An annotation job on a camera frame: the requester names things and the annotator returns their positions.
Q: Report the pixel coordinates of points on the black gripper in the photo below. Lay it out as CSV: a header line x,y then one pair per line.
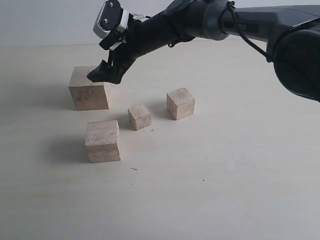
x,y
141,38

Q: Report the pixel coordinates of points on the second largest wooden cube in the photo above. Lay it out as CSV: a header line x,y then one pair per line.
x,y
102,141

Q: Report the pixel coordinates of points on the third largest wooden cube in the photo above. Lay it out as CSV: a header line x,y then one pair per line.
x,y
180,103

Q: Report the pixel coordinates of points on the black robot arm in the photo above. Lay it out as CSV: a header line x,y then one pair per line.
x,y
288,36

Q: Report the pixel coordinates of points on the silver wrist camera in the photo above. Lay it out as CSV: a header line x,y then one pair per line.
x,y
111,17

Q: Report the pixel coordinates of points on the smallest wooden cube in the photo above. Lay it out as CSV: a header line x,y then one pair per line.
x,y
139,117

